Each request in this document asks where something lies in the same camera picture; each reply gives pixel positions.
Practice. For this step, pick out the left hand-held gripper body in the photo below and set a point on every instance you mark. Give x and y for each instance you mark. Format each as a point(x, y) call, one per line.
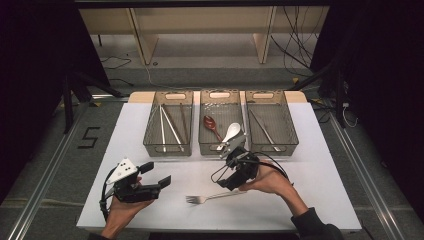
point(135, 194)

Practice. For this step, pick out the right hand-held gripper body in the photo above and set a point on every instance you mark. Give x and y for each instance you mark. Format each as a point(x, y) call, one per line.
point(245, 168)

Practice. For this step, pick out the silver fork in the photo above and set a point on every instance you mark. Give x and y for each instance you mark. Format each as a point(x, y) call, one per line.
point(193, 199)

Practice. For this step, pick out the smoky clear plastic bin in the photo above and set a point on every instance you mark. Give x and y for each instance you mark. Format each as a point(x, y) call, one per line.
point(283, 128)
point(153, 133)
point(220, 113)

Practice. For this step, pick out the white chopstick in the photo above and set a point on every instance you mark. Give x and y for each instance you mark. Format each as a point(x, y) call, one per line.
point(163, 130)

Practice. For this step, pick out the silver metal chopsticks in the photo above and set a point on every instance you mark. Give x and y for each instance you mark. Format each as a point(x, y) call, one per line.
point(173, 130)

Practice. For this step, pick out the reddish brown wooden spoon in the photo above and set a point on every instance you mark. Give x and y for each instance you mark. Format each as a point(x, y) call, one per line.
point(209, 121)

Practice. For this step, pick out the person's left hand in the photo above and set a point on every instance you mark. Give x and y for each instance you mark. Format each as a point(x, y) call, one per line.
point(121, 215)

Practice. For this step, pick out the person's right hand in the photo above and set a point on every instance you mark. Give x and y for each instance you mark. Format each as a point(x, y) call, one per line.
point(270, 180)

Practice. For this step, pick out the white table cover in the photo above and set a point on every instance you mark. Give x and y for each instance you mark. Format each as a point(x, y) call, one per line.
point(316, 173)

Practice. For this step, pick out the black metal stand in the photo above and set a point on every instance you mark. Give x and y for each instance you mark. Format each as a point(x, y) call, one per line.
point(68, 106)
point(340, 100)

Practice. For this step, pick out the black curtain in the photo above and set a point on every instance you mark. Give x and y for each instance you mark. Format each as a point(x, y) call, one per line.
point(383, 83)
point(33, 83)

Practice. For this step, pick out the aluminium floor rail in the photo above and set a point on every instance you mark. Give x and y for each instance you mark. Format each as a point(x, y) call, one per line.
point(40, 190)
point(370, 186)

